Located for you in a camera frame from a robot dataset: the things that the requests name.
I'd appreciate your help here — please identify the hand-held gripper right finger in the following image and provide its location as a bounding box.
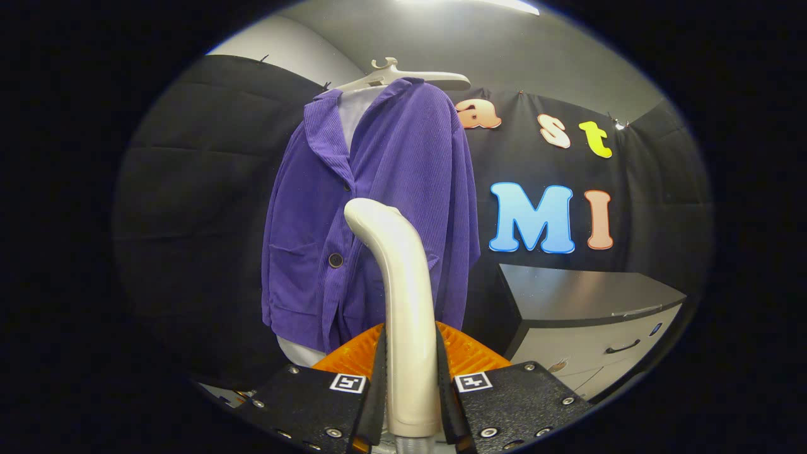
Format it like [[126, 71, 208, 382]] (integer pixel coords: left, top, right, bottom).
[[435, 322, 593, 452]]

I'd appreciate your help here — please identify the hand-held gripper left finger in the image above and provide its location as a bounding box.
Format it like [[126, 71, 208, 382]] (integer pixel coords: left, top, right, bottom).
[[236, 323, 386, 453]]

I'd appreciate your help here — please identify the purple corduroy jacket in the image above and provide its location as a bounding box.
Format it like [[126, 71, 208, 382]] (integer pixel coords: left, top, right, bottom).
[[261, 77, 481, 354]]

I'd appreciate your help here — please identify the white padded garment form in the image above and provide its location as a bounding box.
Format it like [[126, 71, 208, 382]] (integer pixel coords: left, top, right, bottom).
[[276, 85, 386, 368]]

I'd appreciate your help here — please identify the white clothes hanger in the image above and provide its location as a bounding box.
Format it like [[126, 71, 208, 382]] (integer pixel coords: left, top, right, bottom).
[[325, 57, 472, 95]]

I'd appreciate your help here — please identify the grey cabinet with dark top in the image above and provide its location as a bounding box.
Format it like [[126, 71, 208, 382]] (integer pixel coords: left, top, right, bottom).
[[498, 264, 687, 402]]

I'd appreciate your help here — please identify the long strip ceiling light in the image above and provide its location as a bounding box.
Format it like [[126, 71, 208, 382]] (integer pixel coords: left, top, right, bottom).
[[397, 0, 540, 16]]

